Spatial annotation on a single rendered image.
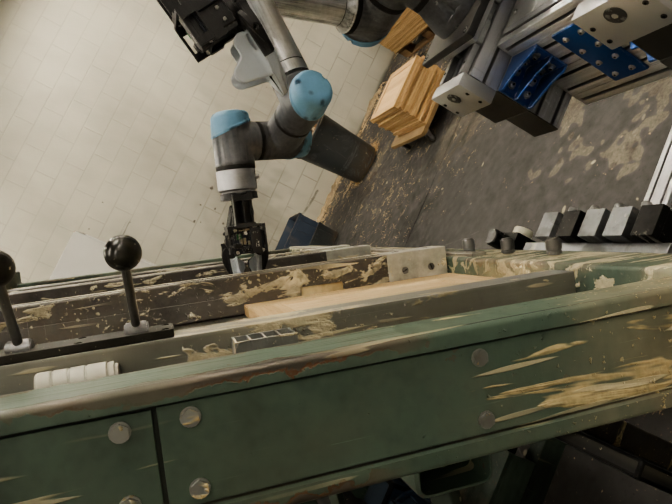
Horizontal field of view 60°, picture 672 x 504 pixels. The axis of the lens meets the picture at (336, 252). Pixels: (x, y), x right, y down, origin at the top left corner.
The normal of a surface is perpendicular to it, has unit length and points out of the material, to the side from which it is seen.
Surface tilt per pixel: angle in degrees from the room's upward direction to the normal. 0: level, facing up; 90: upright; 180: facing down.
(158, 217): 90
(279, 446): 90
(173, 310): 90
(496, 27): 90
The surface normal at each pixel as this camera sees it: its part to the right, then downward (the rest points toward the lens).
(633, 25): -0.40, 0.91
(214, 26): 0.28, 0.02
